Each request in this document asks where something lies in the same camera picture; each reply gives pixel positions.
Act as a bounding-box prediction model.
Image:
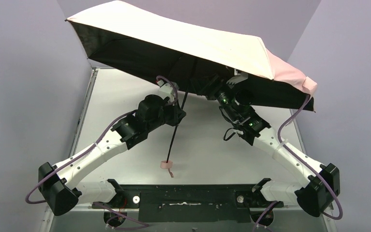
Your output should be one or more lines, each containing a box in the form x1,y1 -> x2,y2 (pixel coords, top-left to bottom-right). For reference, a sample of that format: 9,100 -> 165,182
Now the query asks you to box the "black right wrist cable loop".
222,127 -> 241,142

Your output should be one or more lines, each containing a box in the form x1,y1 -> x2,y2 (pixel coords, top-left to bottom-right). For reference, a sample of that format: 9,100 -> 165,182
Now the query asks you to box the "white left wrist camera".
157,80 -> 178,102

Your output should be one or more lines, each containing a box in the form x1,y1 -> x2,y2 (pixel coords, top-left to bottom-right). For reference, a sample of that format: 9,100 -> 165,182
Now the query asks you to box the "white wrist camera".
157,80 -> 178,102
226,69 -> 249,86

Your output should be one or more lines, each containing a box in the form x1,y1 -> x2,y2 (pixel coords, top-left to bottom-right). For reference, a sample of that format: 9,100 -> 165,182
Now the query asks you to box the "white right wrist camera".
226,69 -> 249,86

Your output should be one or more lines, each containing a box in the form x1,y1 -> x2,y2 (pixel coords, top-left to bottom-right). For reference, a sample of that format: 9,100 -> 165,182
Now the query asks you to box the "pink and black umbrella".
65,0 -> 318,179

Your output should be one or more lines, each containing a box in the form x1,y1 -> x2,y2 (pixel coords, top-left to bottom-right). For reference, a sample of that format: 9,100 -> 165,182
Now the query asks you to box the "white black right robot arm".
191,75 -> 340,217

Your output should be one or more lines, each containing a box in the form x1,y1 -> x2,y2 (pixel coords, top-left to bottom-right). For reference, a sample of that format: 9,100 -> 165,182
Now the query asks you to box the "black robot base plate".
91,181 -> 283,229

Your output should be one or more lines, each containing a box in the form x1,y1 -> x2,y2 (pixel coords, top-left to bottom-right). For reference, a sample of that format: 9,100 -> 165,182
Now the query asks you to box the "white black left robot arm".
39,94 -> 186,216

